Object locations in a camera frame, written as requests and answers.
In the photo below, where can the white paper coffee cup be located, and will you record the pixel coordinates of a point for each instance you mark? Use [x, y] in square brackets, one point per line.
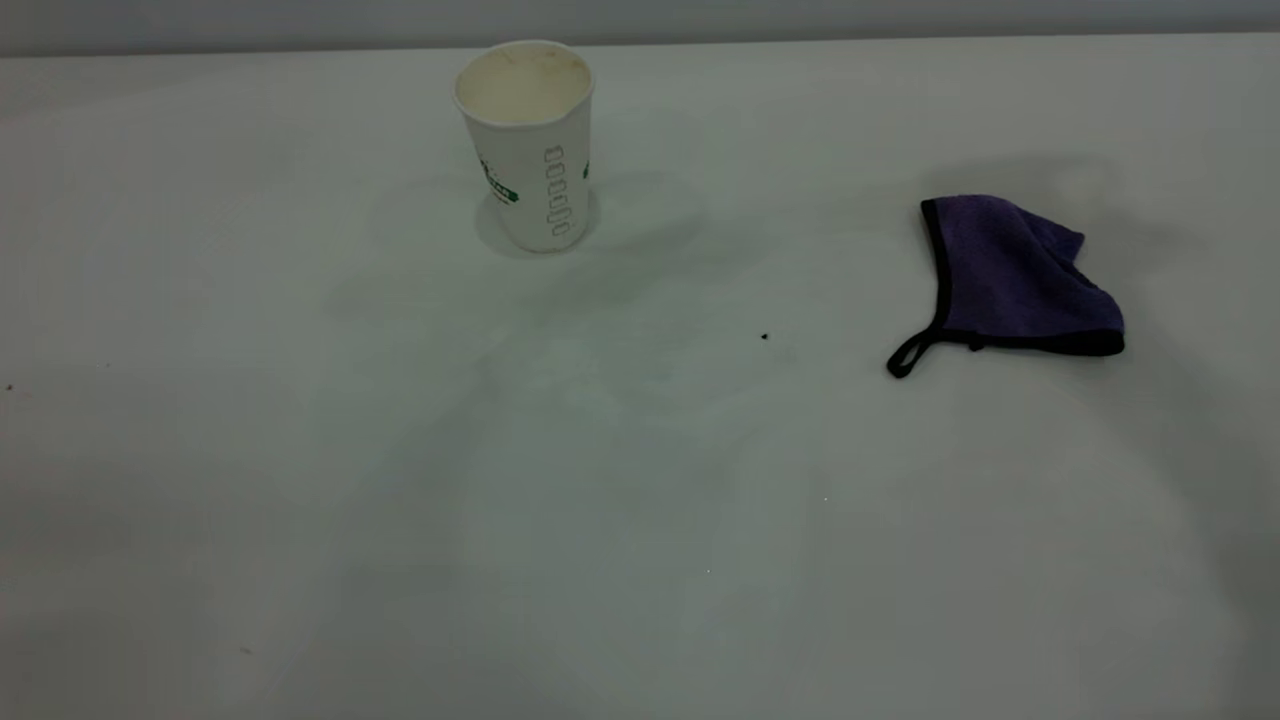
[530, 170]

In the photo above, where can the purple cloth with black trim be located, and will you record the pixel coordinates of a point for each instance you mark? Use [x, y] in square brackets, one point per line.
[1010, 275]

